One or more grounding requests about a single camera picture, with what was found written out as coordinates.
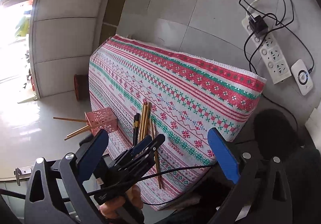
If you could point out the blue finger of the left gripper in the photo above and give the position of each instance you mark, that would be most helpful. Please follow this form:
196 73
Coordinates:
138 148
153 142

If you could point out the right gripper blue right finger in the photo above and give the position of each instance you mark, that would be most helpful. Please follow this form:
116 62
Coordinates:
224 156

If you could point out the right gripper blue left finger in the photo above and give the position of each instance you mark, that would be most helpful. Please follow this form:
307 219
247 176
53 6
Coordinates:
89 154

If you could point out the black chopstick pair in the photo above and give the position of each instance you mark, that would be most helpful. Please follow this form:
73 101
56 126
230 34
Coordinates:
136 128

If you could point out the pink perforated utensil holder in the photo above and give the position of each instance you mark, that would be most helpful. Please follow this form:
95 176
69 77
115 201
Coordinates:
102 119

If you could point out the wooden chopstick bundle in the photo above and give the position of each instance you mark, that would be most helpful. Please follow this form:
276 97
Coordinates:
144 121

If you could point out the left hand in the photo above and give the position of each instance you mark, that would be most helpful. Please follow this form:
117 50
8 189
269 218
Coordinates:
108 209

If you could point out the patterned red green tablecloth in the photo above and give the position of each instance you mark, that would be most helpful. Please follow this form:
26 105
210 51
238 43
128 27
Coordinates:
187 95

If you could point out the dark red-rimmed waste bin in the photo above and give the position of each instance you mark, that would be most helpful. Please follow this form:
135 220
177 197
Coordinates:
81 84

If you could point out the white power strip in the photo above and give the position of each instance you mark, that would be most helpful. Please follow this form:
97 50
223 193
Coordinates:
271 53

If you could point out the white round-button device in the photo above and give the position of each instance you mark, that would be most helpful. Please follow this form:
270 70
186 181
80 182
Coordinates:
302 77

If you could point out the black power adapter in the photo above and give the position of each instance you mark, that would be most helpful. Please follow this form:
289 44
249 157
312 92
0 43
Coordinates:
258 26

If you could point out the door handle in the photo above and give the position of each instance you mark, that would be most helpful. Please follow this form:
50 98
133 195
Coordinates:
22 173

